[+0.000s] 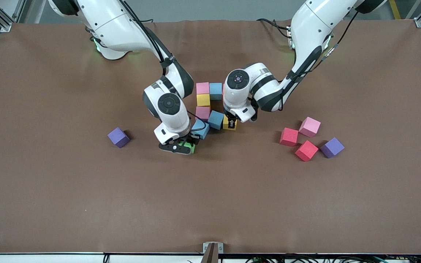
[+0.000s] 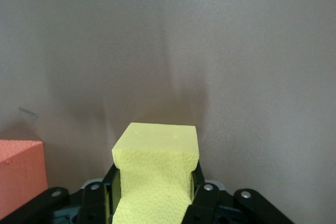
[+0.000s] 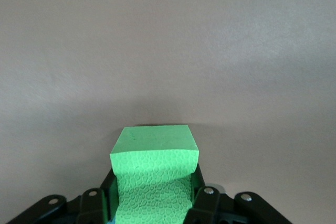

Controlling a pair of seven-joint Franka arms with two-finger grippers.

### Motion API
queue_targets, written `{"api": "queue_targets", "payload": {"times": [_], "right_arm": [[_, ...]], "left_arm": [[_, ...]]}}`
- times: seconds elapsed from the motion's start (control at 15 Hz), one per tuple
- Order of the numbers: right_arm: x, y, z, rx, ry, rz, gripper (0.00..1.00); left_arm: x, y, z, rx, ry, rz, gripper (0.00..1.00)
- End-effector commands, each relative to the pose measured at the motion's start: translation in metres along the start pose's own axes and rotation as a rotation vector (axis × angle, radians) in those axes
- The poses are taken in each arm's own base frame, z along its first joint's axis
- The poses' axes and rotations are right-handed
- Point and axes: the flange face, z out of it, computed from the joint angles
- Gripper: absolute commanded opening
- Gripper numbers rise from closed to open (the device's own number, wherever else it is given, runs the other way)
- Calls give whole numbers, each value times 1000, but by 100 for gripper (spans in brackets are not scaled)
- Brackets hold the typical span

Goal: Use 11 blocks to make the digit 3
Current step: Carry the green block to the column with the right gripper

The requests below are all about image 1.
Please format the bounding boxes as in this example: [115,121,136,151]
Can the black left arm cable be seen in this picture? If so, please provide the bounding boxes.
[278,11,359,112]

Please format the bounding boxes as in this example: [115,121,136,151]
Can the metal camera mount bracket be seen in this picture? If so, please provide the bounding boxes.
[202,242,224,263]

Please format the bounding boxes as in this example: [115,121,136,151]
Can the brown table cover sheet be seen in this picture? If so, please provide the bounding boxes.
[0,18,421,254]

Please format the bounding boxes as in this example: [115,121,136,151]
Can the red foam block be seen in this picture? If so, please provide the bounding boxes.
[279,127,299,147]
[295,140,319,162]

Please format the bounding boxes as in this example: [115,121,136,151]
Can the black base cable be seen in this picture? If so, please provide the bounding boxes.
[256,18,292,39]

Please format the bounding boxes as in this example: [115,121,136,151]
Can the purple foam block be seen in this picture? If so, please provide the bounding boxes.
[320,137,345,159]
[107,127,130,148]

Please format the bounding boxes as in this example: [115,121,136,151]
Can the blue foam block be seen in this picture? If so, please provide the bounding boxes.
[209,83,223,100]
[191,119,210,140]
[208,110,225,130]

